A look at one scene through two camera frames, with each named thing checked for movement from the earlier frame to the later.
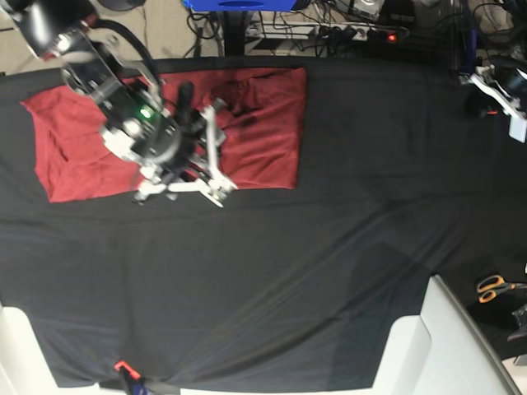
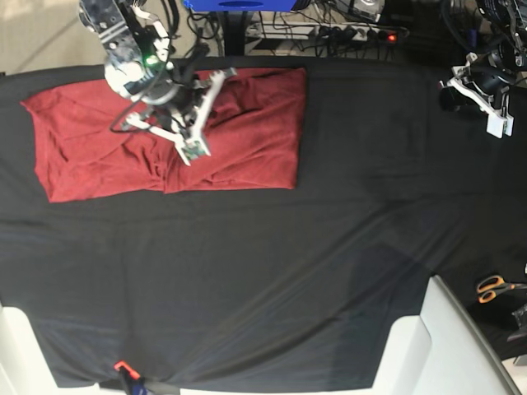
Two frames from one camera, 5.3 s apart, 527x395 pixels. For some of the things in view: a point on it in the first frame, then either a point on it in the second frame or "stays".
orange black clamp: (136, 382) stays
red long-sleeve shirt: (265, 109) stays
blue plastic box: (240, 5) stays
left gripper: (136, 125) → (138, 63)
